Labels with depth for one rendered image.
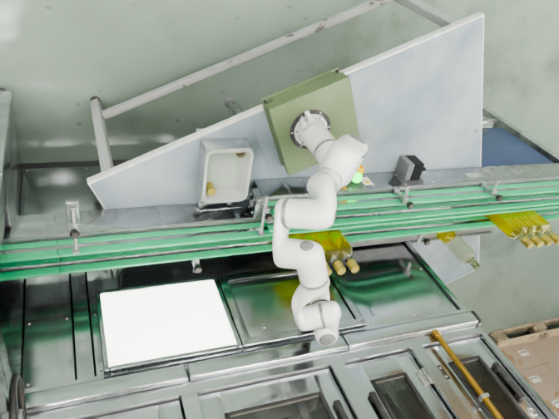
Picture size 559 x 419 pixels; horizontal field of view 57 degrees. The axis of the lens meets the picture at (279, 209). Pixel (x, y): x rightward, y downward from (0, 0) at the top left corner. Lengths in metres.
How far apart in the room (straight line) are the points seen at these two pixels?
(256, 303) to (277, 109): 0.69
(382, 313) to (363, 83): 0.87
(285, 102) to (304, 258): 0.62
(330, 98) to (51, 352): 1.23
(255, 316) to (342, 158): 0.66
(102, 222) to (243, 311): 0.58
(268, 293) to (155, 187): 0.57
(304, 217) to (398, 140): 0.94
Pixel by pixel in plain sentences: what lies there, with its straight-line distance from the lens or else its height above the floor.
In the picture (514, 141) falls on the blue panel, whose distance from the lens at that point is 3.10.
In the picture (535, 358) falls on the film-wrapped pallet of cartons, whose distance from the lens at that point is 5.74.
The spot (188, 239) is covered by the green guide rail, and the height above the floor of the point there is 0.95.
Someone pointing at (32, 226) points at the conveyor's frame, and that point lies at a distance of 1.90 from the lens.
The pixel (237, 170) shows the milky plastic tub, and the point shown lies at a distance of 1.95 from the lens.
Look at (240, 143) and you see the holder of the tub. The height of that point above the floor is 0.79.
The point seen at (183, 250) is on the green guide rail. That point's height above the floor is 0.92.
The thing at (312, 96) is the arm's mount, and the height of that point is 0.84.
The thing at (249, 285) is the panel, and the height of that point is 1.05.
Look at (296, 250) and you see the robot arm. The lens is 1.40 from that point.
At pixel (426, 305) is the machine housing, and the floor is 1.25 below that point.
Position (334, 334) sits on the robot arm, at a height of 1.45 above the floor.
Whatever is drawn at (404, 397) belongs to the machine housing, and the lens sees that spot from 1.83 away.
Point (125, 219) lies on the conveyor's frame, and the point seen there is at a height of 0.83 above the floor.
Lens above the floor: 2.34
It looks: 48 degrees down
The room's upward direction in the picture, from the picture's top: 149 degrees clockwise
